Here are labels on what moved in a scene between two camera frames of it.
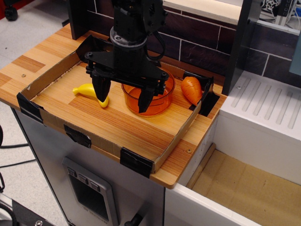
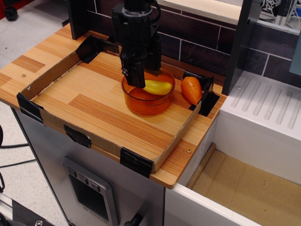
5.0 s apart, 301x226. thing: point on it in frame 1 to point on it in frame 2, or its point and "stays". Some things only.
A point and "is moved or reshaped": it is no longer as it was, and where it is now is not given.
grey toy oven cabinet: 93,188 stays
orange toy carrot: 192,88 stays
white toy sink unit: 246,171 stays
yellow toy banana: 88,89 is moved or reshaped
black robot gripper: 128,64 to 140,51
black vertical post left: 78,18 stays
